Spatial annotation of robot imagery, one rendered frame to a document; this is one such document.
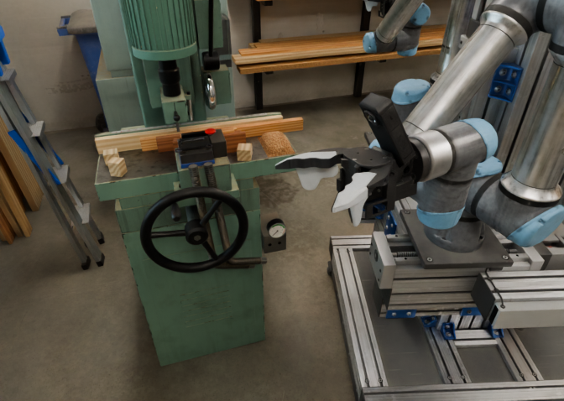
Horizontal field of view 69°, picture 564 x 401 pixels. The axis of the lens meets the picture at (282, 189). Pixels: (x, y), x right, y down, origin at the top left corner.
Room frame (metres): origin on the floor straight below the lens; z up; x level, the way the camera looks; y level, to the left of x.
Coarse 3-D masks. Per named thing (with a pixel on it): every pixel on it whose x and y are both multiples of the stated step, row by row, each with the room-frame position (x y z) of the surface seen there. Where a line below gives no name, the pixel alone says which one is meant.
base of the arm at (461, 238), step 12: (432, 228) 0.81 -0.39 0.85; (456, 228) 0.77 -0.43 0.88; (468, 228) 0.77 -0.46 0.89; (480, 228) 0.78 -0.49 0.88; (432, 240) 0.79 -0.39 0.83; (444, 240) 0.77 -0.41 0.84; (456, 240) 0.76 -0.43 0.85; (468, 240) 0.76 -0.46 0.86; (480, 240) 0.77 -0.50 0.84; (456, 252) 0.76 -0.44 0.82; (468, 252) 0.75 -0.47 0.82
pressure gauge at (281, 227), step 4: (272, 220) 1.04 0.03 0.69; (276, 220) 1.04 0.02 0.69; (280, 220) 1.05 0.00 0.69; (268, 224) 1.04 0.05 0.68; (272, 224) 1.03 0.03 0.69; (276, 224) 1.02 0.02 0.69; (280, 224) 1.03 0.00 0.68; (284, 224) 1.03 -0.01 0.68; (268, 228) 1.02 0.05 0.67; (272, 228) 1.02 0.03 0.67; (276, 228) 1.02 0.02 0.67; (280, 228) 1.03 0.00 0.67; (284, 228) 1.03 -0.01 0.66; (272, 232) 1.02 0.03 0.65; (276, 232) 1.02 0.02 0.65; (280, 232) 1.03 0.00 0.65; (284, 232) 1.03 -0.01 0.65; (272, 236) 1.02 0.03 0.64; (276, 236) 1.02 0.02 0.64; (280, 236) 1.03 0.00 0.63
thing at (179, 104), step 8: (160, 88) 1.23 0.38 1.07; (168, 96) 1.16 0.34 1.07; (176, 96) 1.16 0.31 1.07; (184, 96) 1.16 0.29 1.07; (168, 104) 1.12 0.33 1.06; (176, 104) 1.12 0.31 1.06; (184, 104) 1.13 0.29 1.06; (168, 112) 1.12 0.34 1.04; (184, 112) 1.13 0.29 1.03; (168, 120) 1.11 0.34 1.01; (184, 120) 1.13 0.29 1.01
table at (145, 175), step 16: (256, 144) 1.17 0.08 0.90; (128, 160) 1.07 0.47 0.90; (144, 160) 1.07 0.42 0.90; (160, 160) 1.07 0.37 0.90; (256, 160) 1.07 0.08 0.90; (272, 160) 1.09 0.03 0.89; (96, 176) 0.98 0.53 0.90; (112, 176) 0.98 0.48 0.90; (128, 176) 0.98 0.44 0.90; (144, 176) 0.98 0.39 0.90; (160, 176) 0.99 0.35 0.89; (176, 176) 1.00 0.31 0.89; (240, 176) 1.06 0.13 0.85; (256, 176) 1.07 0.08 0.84; (112, 192) 0.95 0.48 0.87; (128, 192) 0.96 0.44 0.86; (144, 192) 0.98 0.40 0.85
